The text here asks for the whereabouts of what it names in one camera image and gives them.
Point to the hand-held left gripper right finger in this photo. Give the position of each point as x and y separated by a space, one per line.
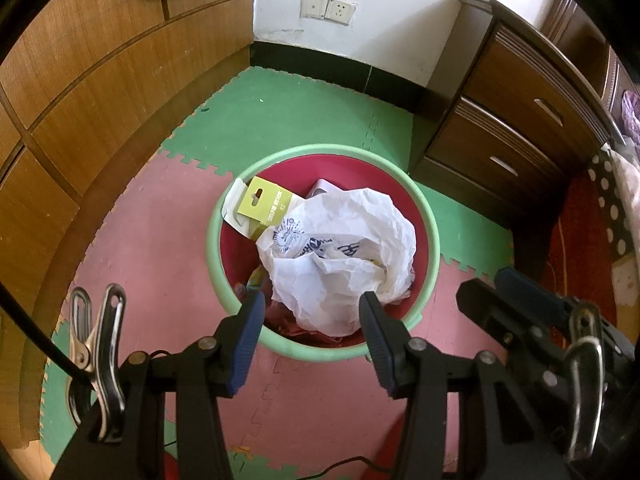
382 350

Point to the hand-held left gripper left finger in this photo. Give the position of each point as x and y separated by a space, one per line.
247 345

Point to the red foam mat inlay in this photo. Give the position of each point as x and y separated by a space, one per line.
377 471

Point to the red bin with green rim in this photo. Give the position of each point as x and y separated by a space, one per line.
225 270

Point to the white plastic bag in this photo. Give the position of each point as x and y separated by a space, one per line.
345 260

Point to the green and white box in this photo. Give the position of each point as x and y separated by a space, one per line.
265 205

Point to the red patterned rug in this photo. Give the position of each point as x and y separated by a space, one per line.
580 250

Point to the polka dot cloth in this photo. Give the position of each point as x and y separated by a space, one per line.
612 210

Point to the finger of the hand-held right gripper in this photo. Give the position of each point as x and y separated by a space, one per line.
525 290
500 320

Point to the metal spring clip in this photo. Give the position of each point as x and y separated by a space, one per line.
582 385
100 360

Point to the dark wooden nightstand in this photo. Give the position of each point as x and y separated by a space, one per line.
510 110

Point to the white wall socket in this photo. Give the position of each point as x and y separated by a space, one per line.
313 6
341 11

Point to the wooden wardrobe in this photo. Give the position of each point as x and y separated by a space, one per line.
100 85

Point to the purple patterned cloth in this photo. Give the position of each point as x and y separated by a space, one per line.
631 115

